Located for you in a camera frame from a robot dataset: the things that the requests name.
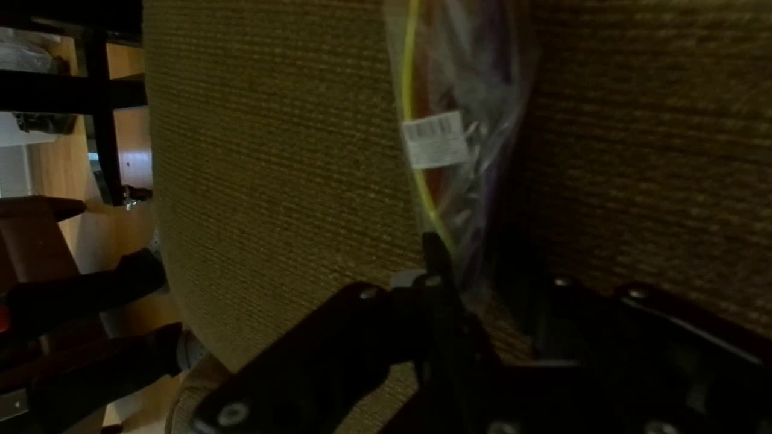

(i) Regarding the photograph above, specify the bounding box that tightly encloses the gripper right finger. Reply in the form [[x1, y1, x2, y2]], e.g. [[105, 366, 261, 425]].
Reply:
[[520, 268, 772, 434]]

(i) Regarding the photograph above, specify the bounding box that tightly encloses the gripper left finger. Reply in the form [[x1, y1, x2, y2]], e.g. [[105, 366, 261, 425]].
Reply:
[[192, 232, 501, 434]]

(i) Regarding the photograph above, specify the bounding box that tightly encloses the tan woven basket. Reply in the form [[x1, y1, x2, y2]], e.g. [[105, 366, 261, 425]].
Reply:
[[144, 0, 772, 434]]

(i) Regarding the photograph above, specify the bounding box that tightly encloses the clear plastic bag with label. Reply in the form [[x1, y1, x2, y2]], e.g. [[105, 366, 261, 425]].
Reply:
[[383, 0, 539, 296]]

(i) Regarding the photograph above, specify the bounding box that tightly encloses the brown wooden stool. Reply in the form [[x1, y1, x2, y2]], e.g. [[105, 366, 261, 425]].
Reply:
[[0, 195, 88, 287]]

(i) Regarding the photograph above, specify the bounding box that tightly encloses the black shelf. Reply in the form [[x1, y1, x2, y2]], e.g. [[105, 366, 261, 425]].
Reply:
[[0, 0, 151, 207]]

